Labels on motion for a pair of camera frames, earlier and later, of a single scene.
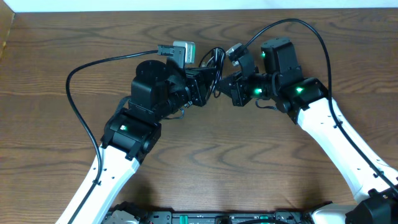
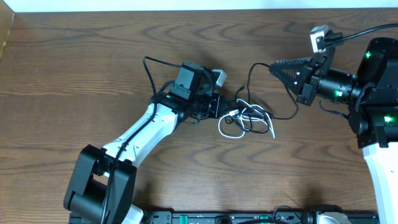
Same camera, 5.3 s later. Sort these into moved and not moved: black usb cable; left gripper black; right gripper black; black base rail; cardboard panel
Moved: black usb cable; right gripper black; left gripper black
Not moved: black base rail; cardboard panel
